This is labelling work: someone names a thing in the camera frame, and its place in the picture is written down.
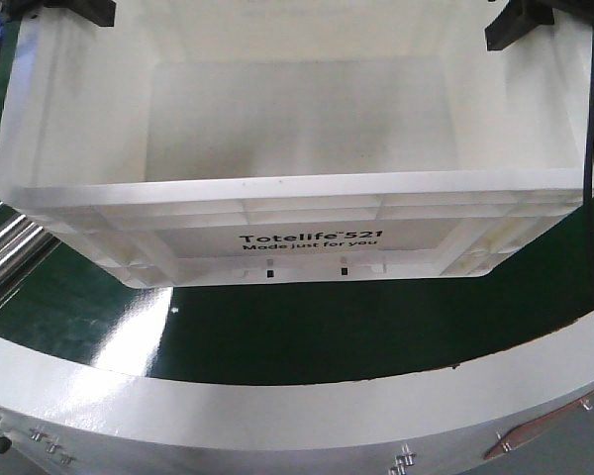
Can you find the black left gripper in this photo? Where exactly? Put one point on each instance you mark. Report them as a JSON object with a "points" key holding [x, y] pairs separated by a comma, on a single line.
{"points": [[99, 12]]}

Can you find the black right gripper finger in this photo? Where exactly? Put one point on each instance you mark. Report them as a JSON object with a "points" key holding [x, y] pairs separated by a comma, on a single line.
{"points": [[517, 19]]}

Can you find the white plastic tote box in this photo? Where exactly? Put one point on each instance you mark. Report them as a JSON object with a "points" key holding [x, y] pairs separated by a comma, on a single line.
{"points": [[201, 143]]}

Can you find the chrome roller bars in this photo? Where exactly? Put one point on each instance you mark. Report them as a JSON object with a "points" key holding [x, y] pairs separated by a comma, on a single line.
{"points": [[23, 246]]}

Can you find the white curved table rim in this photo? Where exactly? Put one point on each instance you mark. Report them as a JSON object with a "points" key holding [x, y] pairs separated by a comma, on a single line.
{"points": [[71, 418]]}

